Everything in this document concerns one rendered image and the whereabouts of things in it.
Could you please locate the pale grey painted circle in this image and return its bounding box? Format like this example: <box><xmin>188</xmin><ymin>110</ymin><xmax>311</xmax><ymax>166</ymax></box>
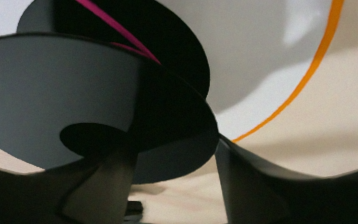
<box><xmin>0</xmin><ymin>0</ymin><xmax>334</xmax><ymax>140</ymax></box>

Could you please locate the orange painted ring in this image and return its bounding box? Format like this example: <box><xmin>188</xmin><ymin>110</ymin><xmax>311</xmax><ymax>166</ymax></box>
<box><xmin>232</xmin><ymin>0</ymin><xmax>347</xmax><ymax>142</ymax></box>

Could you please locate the pink wire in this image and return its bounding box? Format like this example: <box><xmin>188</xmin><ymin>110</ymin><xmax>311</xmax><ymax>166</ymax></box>
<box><xmin>78</xmin><ymin>0</ymin><xmax>160</xmax><ymax>64</ymax></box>

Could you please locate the black cable reel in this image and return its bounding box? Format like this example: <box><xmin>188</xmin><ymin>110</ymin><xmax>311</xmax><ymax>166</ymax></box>
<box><xmin>0</xmin><ymin>0</ymin><xmax>219</xmax><ymax>185</ymax></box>

